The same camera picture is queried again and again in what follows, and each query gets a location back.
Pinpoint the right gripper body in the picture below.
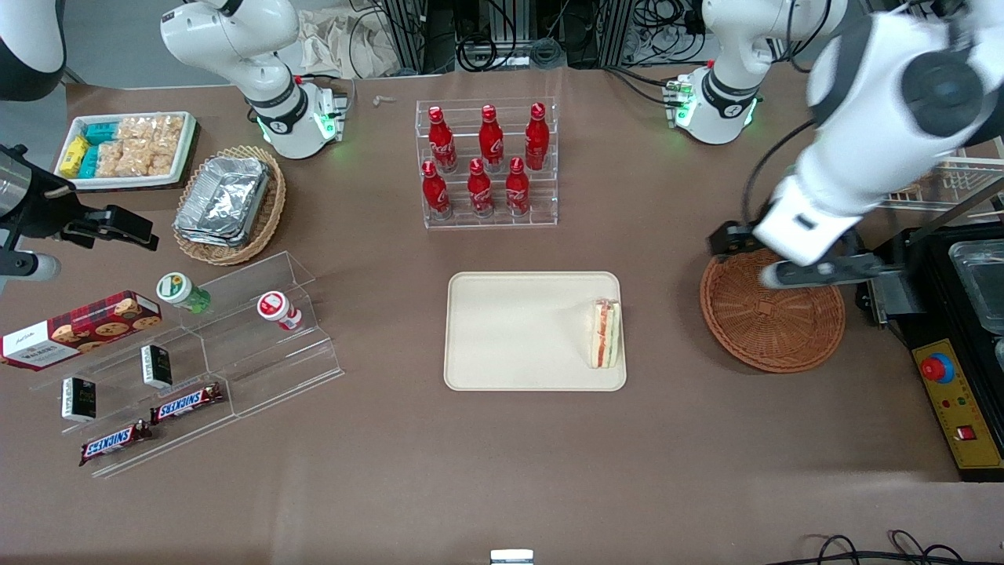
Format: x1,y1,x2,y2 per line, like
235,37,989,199
0,145,83,244

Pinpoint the triangle sandwich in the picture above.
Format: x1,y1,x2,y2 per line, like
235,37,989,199
588,298,622,370

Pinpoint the white rectangular snack tray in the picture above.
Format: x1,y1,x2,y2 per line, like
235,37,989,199
55,111,197,191

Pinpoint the brown round wicker basket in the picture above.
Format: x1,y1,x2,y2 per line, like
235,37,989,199
700,247,846,374

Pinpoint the aluminium foil tray stack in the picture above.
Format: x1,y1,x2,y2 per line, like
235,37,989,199
174,155,271,248

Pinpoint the light oval wicker basket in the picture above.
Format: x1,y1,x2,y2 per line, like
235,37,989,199
173,145,287,266

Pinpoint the beige rectangular serving tray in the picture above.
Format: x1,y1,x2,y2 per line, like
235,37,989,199
444,272,628,392

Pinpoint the yellow snack packet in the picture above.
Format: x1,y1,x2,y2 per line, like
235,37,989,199
60,135,89,177

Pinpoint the rice cracker bag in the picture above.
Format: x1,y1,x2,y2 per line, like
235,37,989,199
125,145,175,177
116,116,158,148
153,115,186,154
96,141,130,178

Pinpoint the red tartan cookie box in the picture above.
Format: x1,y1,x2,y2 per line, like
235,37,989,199
0,290,163,371

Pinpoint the black appliance housing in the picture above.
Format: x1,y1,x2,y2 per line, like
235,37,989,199
859,224,1004,481

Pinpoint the small black white box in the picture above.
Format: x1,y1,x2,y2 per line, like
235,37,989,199
140,344,173,390
61,377,98,424

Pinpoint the clear glass container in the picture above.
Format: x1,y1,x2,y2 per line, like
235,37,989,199
948,239,1004,315

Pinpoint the Snickers chocolate bar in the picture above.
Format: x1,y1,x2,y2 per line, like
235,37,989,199
149,382,225,425
78,420,154,468

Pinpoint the clear acrylic bottle rack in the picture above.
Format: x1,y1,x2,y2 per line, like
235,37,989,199
415,97,559,230

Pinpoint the yellow emergency stop panel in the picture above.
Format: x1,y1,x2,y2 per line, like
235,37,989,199
911,337,1004,472

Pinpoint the clear acrylic stepped stand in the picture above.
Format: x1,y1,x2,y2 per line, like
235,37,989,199
30,314,236,479
188,251,346,418

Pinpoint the red Coca-Cola bottle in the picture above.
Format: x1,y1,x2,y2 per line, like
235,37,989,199
467,158,495,217
524,102,550,171
427,106,457,173
504,156,531,215
478,104,505,172
421,160,452,217

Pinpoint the beige crumpled cloth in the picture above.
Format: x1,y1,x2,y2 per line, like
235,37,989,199
296,6,402,79

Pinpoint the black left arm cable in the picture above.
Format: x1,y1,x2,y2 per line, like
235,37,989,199
741,118,818,228

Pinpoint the black floor cable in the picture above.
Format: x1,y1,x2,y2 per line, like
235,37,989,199
784,530,967,565

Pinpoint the aluminium equipment frame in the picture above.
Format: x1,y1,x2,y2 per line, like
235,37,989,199
383,0,707,73

